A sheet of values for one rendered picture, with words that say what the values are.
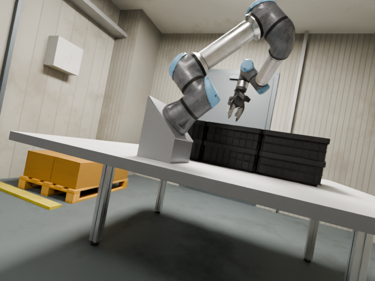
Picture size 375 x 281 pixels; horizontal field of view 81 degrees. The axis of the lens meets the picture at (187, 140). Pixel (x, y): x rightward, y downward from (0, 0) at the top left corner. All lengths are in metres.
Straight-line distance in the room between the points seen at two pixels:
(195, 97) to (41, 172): 2.16
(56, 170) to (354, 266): 2.46
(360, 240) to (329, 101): 2.85
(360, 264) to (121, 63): 3.77
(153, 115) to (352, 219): 0.71
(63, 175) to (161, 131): 1.81
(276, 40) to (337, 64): 3.10
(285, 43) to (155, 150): 0.69
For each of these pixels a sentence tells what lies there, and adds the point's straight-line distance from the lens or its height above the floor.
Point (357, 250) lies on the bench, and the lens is 1.33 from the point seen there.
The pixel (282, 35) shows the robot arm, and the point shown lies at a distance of 1.05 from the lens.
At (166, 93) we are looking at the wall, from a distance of 4.32.
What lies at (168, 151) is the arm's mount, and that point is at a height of 0.74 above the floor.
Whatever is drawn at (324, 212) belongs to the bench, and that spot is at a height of 0.68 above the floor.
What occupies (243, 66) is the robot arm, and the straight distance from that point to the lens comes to 1.39.
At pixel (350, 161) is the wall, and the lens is 3.91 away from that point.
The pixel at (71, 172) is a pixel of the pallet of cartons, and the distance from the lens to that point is 2.51.
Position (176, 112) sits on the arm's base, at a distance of 0.91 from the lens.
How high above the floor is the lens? 0.79
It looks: 1 degrees up
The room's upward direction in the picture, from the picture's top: 11 degrees clockwise
